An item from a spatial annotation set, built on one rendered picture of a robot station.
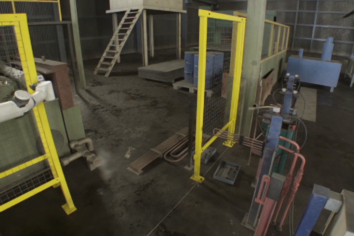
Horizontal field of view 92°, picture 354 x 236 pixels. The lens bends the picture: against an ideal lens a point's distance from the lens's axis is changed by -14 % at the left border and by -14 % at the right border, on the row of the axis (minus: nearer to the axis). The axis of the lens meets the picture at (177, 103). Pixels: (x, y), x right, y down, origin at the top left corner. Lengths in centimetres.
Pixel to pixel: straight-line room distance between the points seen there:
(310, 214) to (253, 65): 217
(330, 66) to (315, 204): 632
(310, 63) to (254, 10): 461
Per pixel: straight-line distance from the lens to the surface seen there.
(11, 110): 118
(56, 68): 269
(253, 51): 297
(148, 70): 665
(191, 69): 580
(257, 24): 295
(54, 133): 294
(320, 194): 121
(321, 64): 731
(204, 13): 182
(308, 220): 134
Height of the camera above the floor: 169
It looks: 21 degrees down
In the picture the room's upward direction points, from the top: straight up
